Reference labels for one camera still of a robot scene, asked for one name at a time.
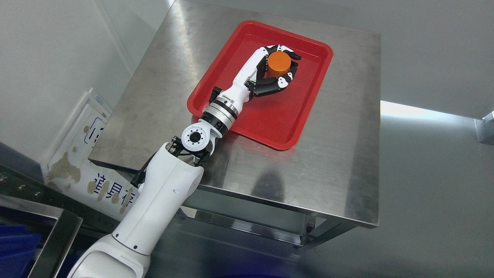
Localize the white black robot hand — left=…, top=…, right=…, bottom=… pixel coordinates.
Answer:
left=218, top=44, right=302, bottom=114

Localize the orange cylindrical capacitor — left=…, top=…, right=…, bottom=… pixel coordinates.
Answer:
left=267, top=51, right=291, bottom=77

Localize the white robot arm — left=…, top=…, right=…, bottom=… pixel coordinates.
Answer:
left=68, top=142, right=204, bottom=278

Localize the red plastic tray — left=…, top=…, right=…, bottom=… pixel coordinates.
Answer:
left=187, top=20, right=333, bottom=150

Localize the stainless steel table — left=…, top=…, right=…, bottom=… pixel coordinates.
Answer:
left=89, top=0, right=381, bottom=250

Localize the white printed sign board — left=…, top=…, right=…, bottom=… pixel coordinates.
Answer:
left=41, top=89, right=139, bottom=220

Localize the steel shelf frame corner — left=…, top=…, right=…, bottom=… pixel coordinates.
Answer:
left=0, top=166, right=118, bottom=278

